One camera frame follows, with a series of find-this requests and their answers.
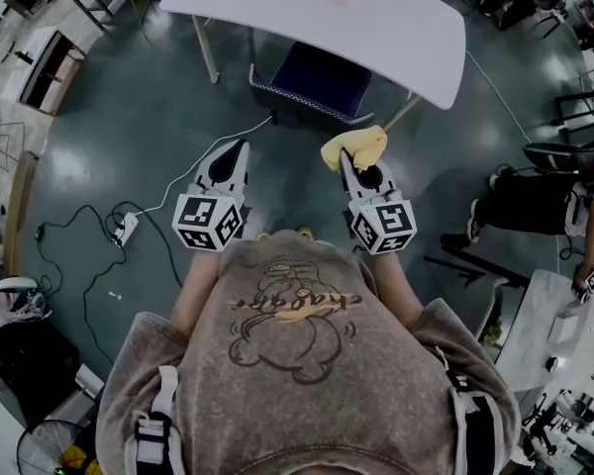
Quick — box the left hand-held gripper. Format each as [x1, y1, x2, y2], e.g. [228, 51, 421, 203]
[171, 139, 253, 253]

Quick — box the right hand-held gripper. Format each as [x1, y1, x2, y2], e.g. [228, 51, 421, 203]
[339, 148, 418, 256]

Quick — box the yellow cloth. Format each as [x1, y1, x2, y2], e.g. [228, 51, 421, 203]
[320, 125, 389, 173]

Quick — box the dark blue chair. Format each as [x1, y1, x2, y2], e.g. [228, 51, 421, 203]
[248, 41, 376, 136]

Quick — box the person's left forearm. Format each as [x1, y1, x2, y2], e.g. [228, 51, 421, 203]
[170, 250, 225, 338]

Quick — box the person's right forearm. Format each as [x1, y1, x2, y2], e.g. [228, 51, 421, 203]
[369, 250, 426, 327]

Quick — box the white table with black underside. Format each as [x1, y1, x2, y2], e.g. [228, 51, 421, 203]
[158, 0, 467, 133]

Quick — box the grey chair with black legs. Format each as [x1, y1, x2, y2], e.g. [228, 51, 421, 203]
[424, 252, 532, 340]

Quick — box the white power strip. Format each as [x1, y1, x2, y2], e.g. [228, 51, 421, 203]
[112, 212, 142, 247]

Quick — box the green plant in black pot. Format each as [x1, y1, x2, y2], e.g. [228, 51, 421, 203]
[479, 320, 505, 349]

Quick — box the person's brown printed t-shirt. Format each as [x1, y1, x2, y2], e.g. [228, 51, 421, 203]
[94, 233, 521, 475]

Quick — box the wooden plank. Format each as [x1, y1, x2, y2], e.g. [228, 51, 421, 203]
[2, 149, 41, 279]

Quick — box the marble table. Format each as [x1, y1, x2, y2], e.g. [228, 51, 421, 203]
[494, 268, 594, 394]

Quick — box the white wooden shelf unit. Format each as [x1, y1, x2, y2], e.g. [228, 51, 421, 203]
[17, 27, 88, 117]

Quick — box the white rounded helmet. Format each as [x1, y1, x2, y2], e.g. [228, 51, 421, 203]
[0, 276, 37, 294]

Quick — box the small white box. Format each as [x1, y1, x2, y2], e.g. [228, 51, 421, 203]
[547, 314, 576, 346]

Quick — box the white cardboard box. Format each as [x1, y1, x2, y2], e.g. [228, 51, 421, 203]
[74, 363, 105, 398]

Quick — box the large black bag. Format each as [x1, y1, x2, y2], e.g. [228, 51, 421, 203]
[0, 314, 80, 415]

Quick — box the yellow bag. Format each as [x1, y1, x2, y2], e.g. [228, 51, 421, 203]
[58, 445, 100, 475]

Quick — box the black standing fan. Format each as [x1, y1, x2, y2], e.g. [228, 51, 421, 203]
[17, 419, 88, 475]

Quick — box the white floor cable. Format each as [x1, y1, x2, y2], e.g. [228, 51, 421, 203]
[133, 115, 273, 217]
[464, 49, 534, 145]

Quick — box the black floor cable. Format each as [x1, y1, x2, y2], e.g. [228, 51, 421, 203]
[34, 204, 130, 365]

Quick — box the white navy harness strap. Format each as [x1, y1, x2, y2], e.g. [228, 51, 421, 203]
[123, 363, 184, 475]
[433, 346, 501, 475]

